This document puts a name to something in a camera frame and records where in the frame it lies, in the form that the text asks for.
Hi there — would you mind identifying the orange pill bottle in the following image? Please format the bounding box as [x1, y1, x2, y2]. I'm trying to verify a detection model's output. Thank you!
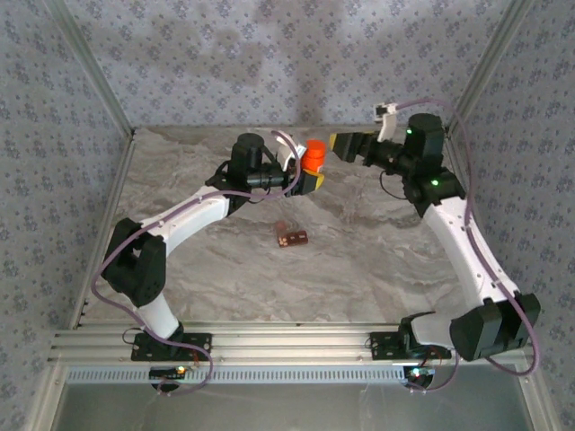
[299, 153, 327, 175]

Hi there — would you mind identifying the brown pill organizer box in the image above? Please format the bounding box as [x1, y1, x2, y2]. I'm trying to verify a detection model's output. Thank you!
[271, 218, 310, 249]

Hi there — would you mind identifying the small black circuit board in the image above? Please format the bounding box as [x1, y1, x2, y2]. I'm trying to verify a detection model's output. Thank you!
[149, 365, 188, 380]
[402, 365, 437, 388]

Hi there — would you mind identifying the grey metal panel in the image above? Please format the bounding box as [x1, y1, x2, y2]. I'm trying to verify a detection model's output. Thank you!
[53, 383, 535, 431]

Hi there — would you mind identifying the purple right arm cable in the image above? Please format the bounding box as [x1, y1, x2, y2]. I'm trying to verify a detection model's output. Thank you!
[394, 98, 540, 395]

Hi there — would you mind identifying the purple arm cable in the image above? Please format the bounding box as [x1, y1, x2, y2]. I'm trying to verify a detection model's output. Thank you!
[394, 98, 540, 395]
[91, 129, 303, 399]

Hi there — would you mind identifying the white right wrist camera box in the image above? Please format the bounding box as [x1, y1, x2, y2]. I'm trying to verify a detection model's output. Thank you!
[373, 102, 400, 143]

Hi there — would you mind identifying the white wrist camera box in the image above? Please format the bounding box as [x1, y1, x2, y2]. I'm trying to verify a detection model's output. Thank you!
[272, 136, 301, 171]
[373, 102, 400, 143]

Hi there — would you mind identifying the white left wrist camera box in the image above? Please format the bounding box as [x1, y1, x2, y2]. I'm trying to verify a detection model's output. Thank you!
[272, 136, 301, 171]

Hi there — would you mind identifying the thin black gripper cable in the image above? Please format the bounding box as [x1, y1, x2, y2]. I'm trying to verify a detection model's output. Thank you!
[378, 169, 406, 199]

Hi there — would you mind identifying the aluminium frame post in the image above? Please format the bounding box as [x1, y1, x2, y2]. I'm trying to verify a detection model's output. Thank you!
[42, 0, 137, 136]
[443, 0, 538, 136]

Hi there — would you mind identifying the aluminium mounting rail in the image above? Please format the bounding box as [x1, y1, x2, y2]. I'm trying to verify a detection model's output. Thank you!
[47, 321, 538, 364]

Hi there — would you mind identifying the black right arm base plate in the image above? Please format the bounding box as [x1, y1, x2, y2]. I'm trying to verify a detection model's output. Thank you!
[368, 330, 453, 362]

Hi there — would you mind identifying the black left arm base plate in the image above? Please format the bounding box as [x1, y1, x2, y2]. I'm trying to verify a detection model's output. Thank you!
[129, 332, 213, 363]

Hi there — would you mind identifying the grey slotted cable duct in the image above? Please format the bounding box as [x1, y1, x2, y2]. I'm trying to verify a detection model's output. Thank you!
[66, 365, 408, 385]

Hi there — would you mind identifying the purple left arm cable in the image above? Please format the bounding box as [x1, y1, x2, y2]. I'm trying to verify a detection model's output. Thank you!
[91, 129, 303, 399]

